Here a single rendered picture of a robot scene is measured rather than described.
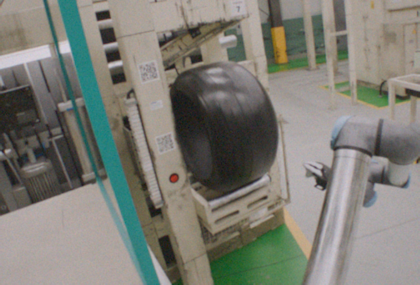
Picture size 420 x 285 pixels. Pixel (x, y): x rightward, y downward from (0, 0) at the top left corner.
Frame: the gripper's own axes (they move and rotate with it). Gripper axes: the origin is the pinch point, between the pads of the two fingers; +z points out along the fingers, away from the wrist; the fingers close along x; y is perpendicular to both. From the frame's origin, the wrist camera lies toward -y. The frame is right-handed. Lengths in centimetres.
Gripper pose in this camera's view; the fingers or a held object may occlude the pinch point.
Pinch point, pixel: (306, 164)
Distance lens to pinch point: 138.7
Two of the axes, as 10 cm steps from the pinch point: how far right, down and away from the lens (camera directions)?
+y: -3.2, 6.1, 7.2
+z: -9.0, -4.4, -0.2
